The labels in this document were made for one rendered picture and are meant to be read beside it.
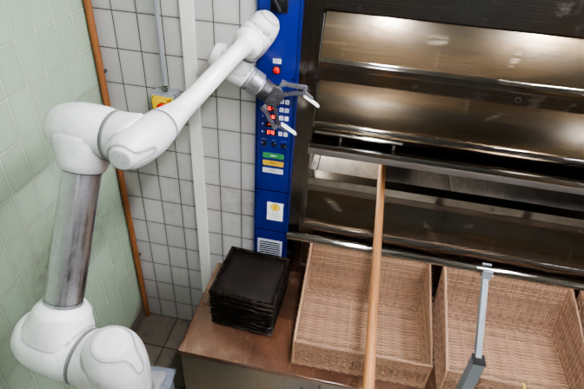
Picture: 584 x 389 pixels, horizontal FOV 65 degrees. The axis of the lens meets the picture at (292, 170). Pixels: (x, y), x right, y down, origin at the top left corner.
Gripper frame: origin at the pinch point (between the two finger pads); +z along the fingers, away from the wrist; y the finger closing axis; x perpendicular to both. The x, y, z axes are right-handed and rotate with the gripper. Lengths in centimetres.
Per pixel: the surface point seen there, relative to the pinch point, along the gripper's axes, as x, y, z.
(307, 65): -7.6, -15.1, -10.0
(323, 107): -8.0, -6.3, 5.3
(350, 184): -10.6, 13.9, 37.3
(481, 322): 46, 12, 82
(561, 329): 17, 5, 147
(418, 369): 38, 46, 89
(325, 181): -13.2, 20.2, 28.8
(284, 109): -9.2, 3.9, -6.0
